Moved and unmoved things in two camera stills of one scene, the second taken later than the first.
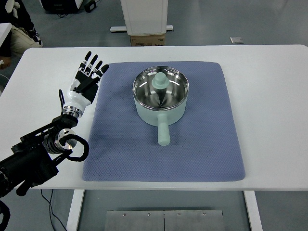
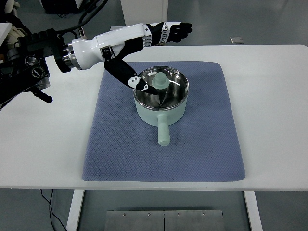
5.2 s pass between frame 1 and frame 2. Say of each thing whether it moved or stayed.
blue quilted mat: stayed
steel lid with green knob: stayed
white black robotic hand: moved
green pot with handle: stayed
